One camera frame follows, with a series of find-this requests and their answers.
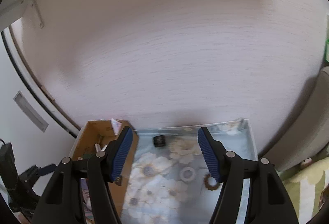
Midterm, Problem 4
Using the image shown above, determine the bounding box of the brown hair scrunchie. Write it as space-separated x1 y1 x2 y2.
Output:
204 173 221 191

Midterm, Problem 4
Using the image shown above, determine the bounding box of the white tape roll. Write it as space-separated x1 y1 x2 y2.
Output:
180 167 196 182

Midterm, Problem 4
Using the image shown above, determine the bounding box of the black small cap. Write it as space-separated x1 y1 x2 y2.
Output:
153 135 166 148

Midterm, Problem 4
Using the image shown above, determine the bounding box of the green tissue box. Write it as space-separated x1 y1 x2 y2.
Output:
324 39 329 63

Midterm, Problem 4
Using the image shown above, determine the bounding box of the white plastic tray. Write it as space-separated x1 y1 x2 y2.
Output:
71 117 259 224

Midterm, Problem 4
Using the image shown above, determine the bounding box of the white door with handle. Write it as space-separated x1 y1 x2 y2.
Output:
0 25 83 204

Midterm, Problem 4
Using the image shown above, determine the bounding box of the brown cardboard box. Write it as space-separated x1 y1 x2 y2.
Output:
69 120 139 215

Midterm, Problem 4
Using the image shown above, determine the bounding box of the grey sofa cushion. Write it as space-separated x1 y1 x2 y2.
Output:
265 67 328 172

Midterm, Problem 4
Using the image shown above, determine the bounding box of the white shelf bracket right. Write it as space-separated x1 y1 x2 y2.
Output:
22 0 44 29

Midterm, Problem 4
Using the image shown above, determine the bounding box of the yellow floral pillow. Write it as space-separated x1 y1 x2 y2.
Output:
279 157 328 223

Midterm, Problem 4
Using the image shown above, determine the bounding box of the floral blue cloth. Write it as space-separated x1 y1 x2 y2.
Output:
120 120 252 224

